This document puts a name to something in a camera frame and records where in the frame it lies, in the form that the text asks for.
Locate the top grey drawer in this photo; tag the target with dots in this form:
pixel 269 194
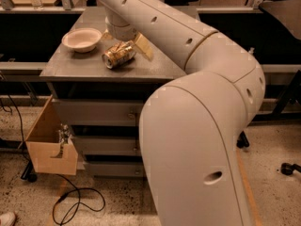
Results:
pixel 99 112

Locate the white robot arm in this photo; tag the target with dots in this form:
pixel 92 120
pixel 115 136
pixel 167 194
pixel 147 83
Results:
pixel 189 127

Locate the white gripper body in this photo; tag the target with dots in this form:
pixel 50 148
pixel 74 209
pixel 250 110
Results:
pixel 122 32

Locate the middle grey drawer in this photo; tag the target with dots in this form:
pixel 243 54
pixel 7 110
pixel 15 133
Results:
pixel 127 146

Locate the grey drawer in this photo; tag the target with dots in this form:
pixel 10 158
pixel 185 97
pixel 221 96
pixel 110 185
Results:
pixel 114 169
pixel 99 112
pixel 127 146

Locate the white shoe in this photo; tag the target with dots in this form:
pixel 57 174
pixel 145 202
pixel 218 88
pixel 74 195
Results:
pixel 7 219

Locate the black chair caster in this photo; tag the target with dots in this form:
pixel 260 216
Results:
pixel 288 169

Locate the white paper bowl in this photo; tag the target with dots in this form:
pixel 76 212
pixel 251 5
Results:
pixel 82 40

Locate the grey drawer cabinet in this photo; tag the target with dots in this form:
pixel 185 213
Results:
pixel 74 76

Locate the clear sanitizer bottle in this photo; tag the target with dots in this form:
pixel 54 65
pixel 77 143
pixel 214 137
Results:
pixel 251 50

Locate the bottom grey drawer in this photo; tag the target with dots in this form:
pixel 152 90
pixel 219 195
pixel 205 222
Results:
pixel 114 169

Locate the wooden box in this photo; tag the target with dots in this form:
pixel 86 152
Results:
pixel 48 151

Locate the orange soda can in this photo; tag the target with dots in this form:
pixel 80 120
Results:
pixel 118 54

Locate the metal clamp in box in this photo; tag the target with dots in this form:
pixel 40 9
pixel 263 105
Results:
pixel 64 134

